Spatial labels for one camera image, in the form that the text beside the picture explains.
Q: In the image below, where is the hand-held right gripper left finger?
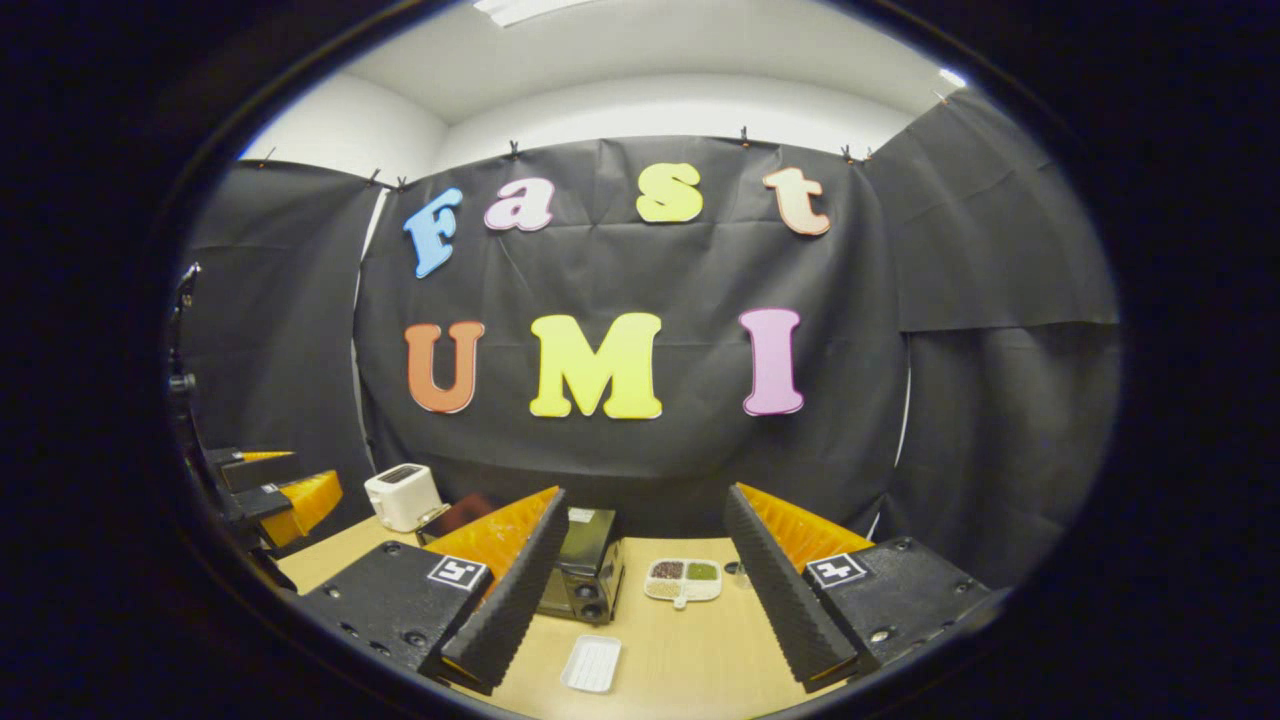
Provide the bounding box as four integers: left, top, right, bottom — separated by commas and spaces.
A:
298, 486, 570, 697

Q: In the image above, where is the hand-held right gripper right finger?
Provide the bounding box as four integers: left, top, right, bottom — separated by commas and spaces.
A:
722, 483, 993, 694

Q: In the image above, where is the black electric oven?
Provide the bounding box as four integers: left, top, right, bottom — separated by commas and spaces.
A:
415, 493, 627, 627

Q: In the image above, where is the white divided dish with grains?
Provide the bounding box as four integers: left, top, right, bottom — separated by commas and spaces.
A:
643, 558, 723, 611

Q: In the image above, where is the white toaster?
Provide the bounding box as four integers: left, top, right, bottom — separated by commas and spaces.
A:
363, 463, 444, 534

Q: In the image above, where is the white ridged tray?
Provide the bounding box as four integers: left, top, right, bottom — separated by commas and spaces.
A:
560, 634, 623, 694

